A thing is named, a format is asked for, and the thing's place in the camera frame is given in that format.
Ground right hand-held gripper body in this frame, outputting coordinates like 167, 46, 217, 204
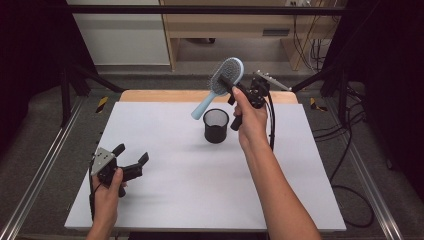
244, 69, 292, 110

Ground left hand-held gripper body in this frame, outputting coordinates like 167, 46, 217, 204
89, 147, 119, 188

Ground light blue hairbrush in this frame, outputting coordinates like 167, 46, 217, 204
190, 56, 245, 121

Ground black mesh pen holder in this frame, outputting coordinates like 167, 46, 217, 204
202, 108, 230, 145

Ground person's right hand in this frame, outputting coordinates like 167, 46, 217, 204
231, 85, 271, 153

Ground person's left hand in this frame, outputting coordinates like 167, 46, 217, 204
91, 168, 128, 230

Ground yellow black floor tape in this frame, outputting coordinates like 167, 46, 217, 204
309, 97, 328, 113
95, 95, 110, 114

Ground office chair base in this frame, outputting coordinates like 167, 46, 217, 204
184, 37, 217, 45

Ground wooden desk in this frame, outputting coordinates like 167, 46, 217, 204
159, 0, 344, 72

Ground wooden table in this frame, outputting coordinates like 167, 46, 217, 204
119, 89, 299, 105

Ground black metal stand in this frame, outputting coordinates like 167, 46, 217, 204
59, 63, 126, 128
291, 64, 351, 128

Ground white power strip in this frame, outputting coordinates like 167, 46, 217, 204
284, 0, 313, 8

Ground white cabinet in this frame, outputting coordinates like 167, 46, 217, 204
65, 0, 171, 66

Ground black curtain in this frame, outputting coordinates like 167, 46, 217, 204
324, 0, 424, 191
0, 0, 98, 151

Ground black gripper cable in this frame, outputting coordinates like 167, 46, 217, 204
87, 159, 98, 223
264, 93, 278, 152

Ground hanging black cables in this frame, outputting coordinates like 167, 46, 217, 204
291, 14, 332, 73

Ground aluminium floor rail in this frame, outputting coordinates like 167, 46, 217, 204
346, 139, 406, 240
0, 96, 86, 240

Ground black frame bar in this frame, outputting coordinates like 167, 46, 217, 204
66, 4, 348, 17

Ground black floor cable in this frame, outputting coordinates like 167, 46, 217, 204
329, 109, 376, 230

